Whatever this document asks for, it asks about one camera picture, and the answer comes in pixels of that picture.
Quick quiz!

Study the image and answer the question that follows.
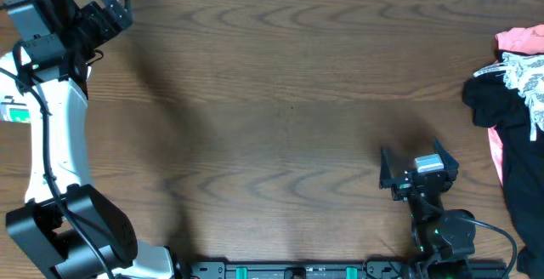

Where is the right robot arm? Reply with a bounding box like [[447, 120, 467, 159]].
[[379, 139, 475, 279]]

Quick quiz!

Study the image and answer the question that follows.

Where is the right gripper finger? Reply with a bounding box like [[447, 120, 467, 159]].
[[379, 148, 402, 189], [433, 138, 460, 181]]

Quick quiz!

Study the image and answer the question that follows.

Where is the pink garment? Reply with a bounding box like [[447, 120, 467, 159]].
[[488, 24, 543, 185]]

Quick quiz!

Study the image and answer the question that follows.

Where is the black garment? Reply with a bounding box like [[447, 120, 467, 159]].
[[462, 73, 543, 278]]

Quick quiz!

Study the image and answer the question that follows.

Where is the white t-shirt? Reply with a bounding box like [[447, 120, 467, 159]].
[[1, 73, 31, 123]]

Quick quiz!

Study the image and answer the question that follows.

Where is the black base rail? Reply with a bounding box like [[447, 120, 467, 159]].
[[176, 259, 508, 279]]

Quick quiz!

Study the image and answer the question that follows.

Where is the white floral patterned garment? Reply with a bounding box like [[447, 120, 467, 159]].
[[473, 54, 543, 141]]

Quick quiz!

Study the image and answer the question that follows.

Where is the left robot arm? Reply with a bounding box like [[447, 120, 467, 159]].
[[1, 0, 178, 278]]

